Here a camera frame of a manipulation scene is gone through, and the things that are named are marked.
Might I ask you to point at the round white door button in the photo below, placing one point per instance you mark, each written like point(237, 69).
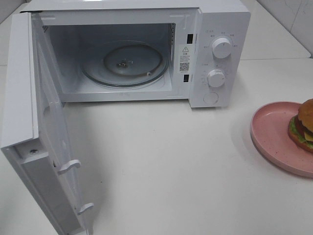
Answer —
point(211, 98)

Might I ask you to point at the white timer knob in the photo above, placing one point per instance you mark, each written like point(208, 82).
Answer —
point(216, 78)

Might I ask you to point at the pink speckled plate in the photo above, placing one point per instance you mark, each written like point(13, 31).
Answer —
point(269, 133)

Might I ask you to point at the burger with lettuce and cheese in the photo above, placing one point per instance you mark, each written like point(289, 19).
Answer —
point(301, 126)

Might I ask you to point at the white microwave door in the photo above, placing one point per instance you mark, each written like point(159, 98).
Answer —
point(34, 132)

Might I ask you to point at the glass microwave turntable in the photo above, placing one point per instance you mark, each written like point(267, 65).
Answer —
point(124, 64)

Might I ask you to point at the white microwave oven body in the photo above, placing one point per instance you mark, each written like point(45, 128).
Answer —
point(184, 29)

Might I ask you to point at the upper white power knob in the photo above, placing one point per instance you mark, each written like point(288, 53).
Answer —
point(221, 47)

